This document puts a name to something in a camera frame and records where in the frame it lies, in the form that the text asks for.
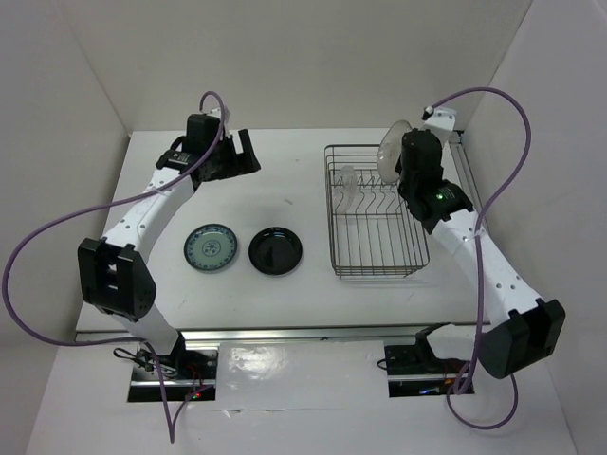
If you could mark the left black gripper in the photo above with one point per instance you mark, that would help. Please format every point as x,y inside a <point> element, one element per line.
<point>240,163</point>

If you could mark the clear textured glass plate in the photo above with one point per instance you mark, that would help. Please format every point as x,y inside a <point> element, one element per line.
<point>345,189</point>

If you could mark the clear square glass plate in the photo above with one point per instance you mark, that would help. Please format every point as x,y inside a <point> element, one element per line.
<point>389,151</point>

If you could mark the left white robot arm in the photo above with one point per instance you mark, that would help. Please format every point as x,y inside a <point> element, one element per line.
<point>114,275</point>

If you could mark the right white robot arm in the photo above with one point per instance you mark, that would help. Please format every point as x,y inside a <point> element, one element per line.
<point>525,327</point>

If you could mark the blue white patterned plate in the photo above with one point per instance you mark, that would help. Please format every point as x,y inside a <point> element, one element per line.
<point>210,248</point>

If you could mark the black glossy plate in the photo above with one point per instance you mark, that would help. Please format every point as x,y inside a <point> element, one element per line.
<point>275,251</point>

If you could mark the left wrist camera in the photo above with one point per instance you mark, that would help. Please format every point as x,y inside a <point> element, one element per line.
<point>223,114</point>

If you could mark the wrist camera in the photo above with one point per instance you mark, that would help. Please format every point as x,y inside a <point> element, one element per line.
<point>223,114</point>
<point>440,121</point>

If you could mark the metal wire dish rack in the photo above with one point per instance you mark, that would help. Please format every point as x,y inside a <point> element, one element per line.
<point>377,238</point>

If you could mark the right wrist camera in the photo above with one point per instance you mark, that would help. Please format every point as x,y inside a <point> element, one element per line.
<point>440,121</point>

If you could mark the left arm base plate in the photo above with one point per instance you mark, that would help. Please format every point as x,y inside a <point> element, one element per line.
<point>197,378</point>

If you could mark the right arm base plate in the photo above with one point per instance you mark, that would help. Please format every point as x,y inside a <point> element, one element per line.
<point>413,370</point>

